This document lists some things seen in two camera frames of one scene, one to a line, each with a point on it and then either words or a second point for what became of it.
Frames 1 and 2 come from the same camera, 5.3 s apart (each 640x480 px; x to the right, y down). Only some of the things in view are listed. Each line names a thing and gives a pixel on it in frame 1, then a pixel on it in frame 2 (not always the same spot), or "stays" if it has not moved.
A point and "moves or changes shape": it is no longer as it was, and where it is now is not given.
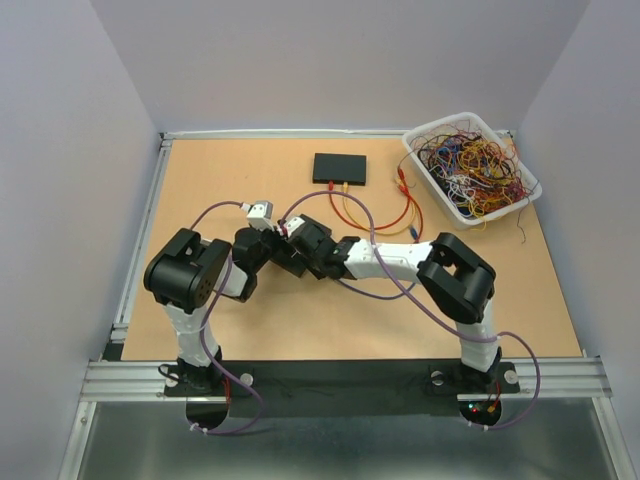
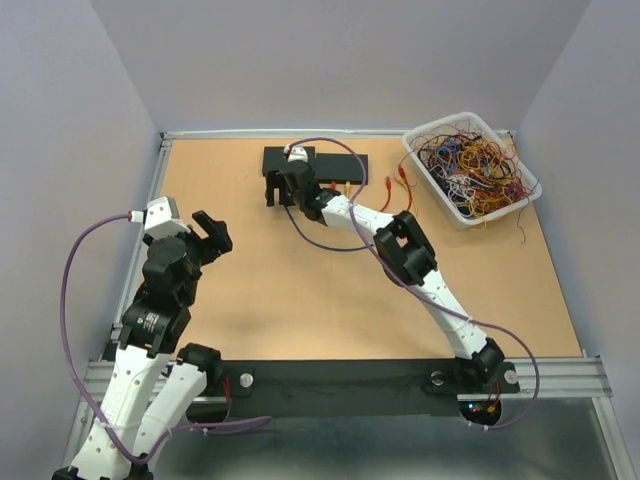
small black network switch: [339, 168] stays
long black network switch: [290, 257] to [274, 158]
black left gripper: [270, 240] to [206, 239]
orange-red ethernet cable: [408, 194] moves or changes shape
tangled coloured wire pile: [477, 173] stays
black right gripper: [293, 255] to [288, 179]
